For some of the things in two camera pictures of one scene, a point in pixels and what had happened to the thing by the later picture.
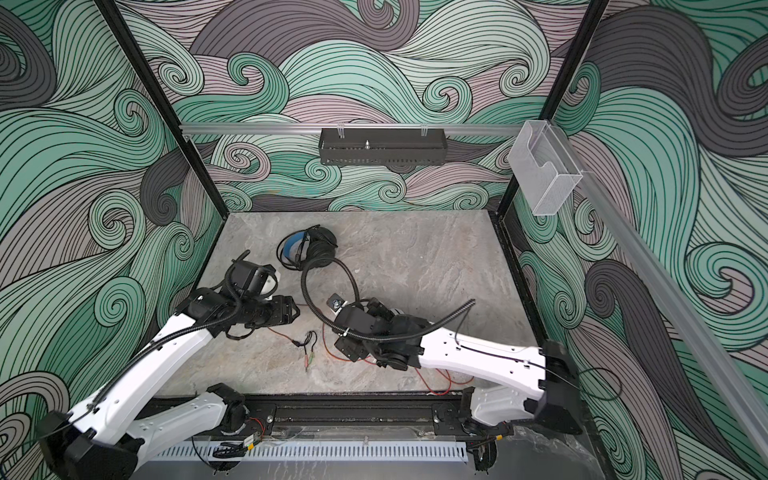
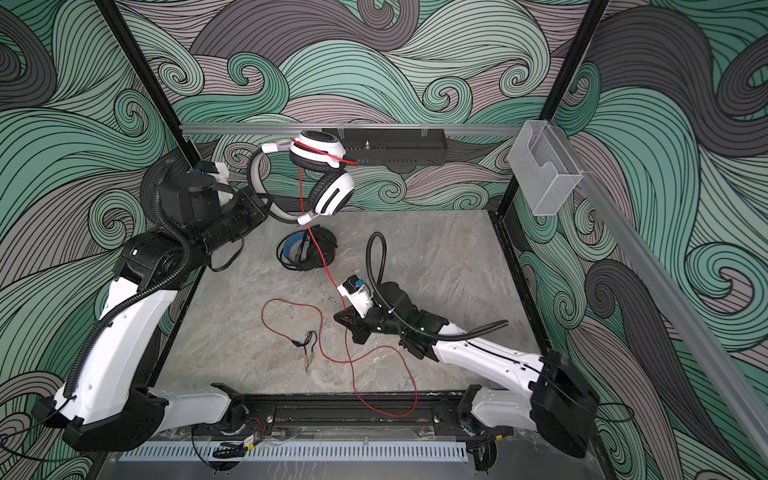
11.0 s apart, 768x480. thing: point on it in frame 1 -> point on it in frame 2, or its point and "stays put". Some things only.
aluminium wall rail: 216,130 stays put
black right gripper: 350,348 -> 358,326
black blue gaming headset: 307,249 stays put
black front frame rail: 419,417 stays put
